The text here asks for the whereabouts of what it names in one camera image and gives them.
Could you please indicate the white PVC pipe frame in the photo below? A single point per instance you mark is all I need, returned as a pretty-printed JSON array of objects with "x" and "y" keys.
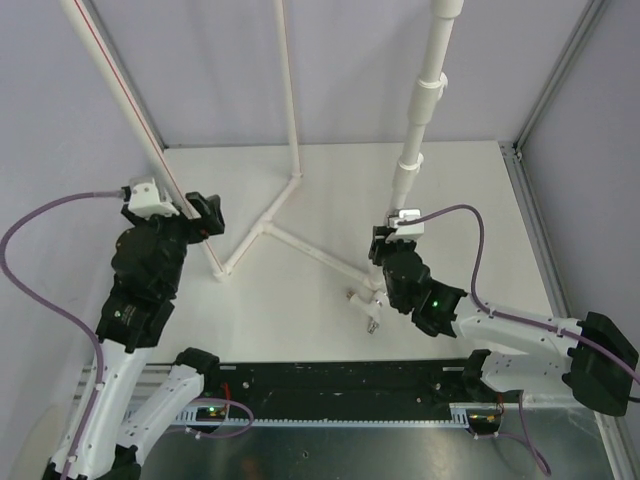
[{"x": 427, "y": 91}]

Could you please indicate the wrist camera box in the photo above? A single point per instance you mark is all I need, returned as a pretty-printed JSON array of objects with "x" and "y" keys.
[
  {"x": 145, "y": 198},
  {"x": 404, "y": 225}
]

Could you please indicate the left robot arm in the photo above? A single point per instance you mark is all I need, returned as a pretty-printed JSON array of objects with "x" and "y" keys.
[{"x": 101, "y": 443}]

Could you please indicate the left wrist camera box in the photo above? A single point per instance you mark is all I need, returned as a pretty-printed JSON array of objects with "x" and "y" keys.
[{"x": 145, "y": 198}]

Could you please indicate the aluminium table frame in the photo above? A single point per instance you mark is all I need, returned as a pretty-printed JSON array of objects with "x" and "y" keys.
[{"x": 212, "y": 417}]

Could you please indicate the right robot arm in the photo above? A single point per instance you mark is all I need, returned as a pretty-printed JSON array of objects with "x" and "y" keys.
[{"x": 590, "y": 357}]

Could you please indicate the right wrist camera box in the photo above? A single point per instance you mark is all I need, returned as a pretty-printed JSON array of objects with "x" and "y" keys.
[{"x": 404, "y": 225}]

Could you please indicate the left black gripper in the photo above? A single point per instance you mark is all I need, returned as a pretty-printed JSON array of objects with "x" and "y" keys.
[{"x": 211, "y": 208}]

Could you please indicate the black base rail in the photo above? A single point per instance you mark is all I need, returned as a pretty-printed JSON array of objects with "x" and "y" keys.
[{"x": 342, "y": 391}]

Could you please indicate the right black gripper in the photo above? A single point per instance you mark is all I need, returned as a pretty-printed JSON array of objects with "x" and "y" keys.
[{"x": 380, "y": 245}]

